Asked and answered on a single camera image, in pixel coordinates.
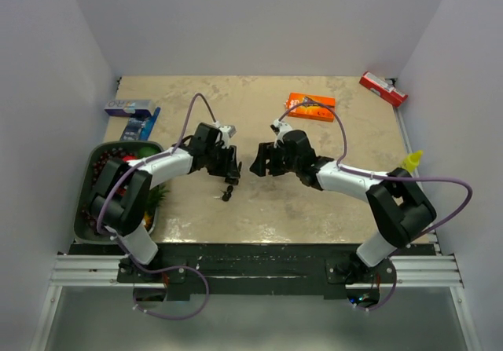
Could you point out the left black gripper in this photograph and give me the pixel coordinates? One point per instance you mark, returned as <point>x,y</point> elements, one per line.
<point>229,168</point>

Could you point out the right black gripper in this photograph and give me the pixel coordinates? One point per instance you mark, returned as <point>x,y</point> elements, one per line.
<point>267,151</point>

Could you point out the orange black padlock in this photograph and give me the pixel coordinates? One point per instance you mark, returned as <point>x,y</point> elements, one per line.
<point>232,180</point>

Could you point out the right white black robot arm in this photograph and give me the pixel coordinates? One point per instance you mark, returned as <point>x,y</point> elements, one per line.
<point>399,206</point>

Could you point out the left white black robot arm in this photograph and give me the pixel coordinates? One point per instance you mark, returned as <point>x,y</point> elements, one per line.
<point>120,197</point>

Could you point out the orange razor box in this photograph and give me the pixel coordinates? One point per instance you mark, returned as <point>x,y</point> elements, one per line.
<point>311,107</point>

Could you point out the orange toy pineapple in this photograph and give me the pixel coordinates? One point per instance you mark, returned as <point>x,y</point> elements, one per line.
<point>155,198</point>

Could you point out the green lime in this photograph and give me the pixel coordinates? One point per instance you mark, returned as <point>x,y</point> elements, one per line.
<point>146,152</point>

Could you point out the red apple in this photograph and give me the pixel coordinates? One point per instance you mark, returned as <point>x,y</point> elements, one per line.
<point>129,158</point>

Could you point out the white blue toothpaste box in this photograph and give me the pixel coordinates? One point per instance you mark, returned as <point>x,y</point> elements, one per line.
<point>130,108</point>

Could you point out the red box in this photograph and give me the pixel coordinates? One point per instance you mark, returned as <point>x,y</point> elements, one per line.
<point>383,89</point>

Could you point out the grey fruit tray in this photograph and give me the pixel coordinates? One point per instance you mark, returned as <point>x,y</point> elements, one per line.
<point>84,226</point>

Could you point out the dark red grape bunch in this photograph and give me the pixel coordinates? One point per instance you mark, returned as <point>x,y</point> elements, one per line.
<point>97,164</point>

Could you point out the yellow glue bottle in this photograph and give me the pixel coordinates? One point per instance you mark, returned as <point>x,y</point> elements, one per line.
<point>412,161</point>

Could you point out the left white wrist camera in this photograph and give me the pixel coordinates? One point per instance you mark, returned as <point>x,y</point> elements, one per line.
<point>225,133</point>

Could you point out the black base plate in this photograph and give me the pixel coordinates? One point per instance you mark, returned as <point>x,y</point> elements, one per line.
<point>252,269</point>

